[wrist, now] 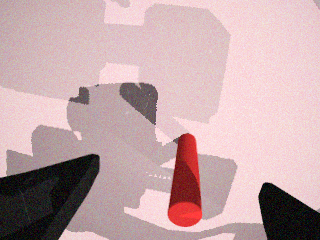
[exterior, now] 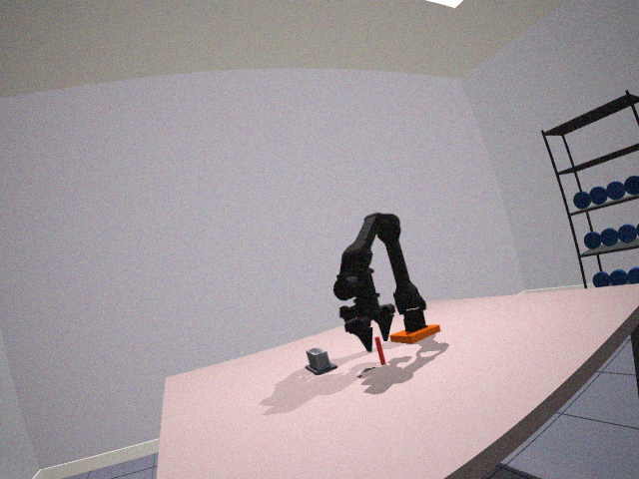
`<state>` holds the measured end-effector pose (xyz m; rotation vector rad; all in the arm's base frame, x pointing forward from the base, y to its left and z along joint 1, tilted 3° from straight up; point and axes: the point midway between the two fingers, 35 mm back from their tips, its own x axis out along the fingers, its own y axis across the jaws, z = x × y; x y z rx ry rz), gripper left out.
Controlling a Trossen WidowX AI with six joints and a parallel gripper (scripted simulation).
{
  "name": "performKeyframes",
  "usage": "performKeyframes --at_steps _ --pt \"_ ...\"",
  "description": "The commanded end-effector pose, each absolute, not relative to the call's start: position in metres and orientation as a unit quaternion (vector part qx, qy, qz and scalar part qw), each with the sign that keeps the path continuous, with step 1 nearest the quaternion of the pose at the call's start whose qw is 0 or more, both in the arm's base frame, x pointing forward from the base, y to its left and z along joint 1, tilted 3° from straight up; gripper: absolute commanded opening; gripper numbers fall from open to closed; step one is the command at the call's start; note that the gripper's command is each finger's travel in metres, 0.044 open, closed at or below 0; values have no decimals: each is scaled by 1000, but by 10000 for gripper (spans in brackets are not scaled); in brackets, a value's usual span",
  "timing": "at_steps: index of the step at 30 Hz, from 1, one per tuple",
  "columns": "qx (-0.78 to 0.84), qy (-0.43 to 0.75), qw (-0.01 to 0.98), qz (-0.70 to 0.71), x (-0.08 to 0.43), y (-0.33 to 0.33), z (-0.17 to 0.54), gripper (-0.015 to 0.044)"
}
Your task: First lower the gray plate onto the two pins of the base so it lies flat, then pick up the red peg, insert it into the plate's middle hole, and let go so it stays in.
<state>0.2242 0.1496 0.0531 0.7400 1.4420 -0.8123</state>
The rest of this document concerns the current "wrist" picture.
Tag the red peg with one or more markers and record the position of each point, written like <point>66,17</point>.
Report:
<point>185,204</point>

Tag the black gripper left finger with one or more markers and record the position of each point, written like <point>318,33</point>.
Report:
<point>38,205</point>

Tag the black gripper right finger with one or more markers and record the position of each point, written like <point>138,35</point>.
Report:
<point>285,217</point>

